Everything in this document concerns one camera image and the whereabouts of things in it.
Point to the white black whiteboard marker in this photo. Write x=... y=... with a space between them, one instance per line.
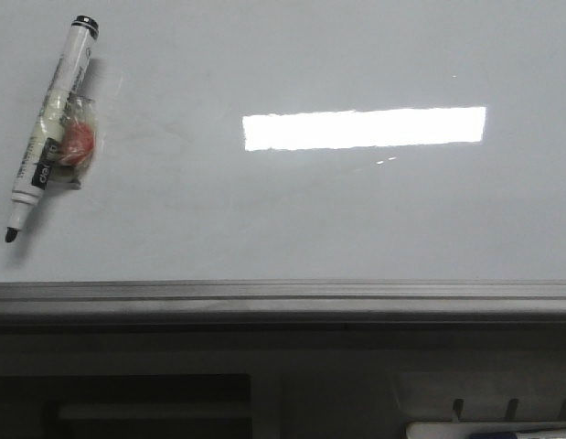
x=48 y=131

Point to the white whiteboard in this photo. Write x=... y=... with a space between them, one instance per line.
x=295 y=161

